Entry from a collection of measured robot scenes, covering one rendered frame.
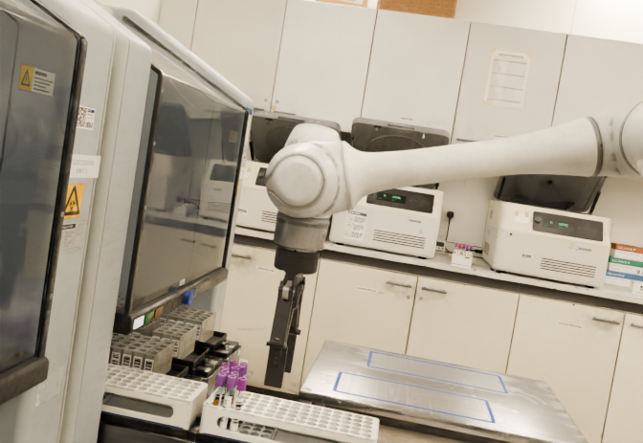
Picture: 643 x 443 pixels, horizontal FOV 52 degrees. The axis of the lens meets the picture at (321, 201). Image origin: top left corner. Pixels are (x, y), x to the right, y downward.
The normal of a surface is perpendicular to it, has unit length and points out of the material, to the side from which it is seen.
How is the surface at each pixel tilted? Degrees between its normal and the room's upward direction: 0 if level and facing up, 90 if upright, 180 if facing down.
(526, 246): 90
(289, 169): 95
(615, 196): 90
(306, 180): 91
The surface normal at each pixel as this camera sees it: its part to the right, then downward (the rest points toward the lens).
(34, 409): 0.98, 0.16
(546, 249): -0.13, 0.04
